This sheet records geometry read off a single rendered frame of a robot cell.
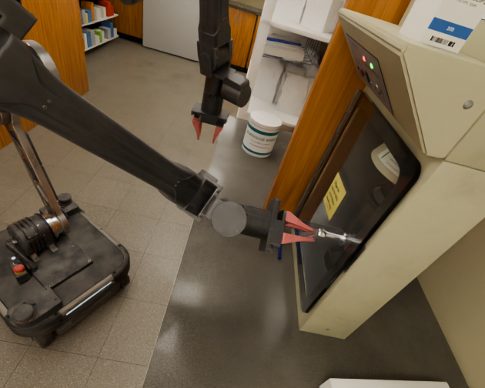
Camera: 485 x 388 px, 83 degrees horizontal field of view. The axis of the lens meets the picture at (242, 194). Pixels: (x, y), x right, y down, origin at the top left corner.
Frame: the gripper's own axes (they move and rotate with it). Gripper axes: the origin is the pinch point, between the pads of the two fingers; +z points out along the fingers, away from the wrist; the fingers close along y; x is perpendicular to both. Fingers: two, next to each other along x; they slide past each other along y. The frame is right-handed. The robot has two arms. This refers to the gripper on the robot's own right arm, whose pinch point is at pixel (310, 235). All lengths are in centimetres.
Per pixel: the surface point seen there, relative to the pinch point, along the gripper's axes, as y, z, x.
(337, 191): 10.1, 3.9, -0.8
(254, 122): 44, -13, 44
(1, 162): 23, -179, 165
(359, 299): -9.9, 10.9, -1.3
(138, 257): -20, -58, 131
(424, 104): 12.1, -1.3, -29.6
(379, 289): -7.4, 12.7, -4.5
